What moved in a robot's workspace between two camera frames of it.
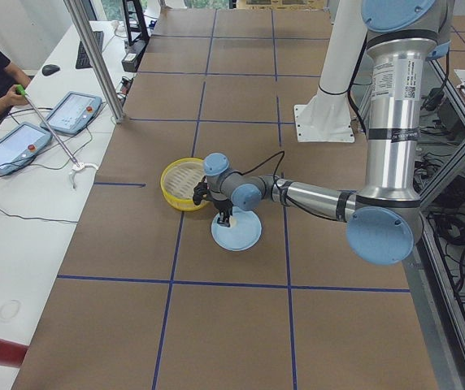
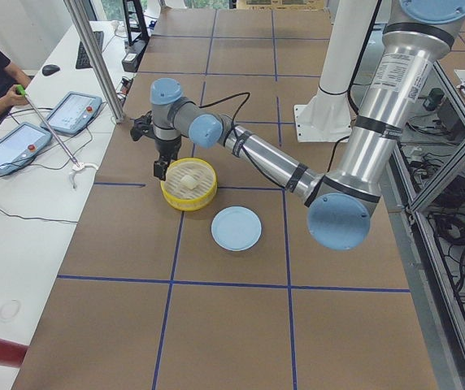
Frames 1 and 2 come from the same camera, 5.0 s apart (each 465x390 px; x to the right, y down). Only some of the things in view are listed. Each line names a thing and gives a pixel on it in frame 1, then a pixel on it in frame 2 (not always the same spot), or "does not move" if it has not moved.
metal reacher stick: x=20 y=89 does not move
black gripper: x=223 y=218 → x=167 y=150
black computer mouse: x=49 y=69 does not move
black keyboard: x=82 y=59 does not move
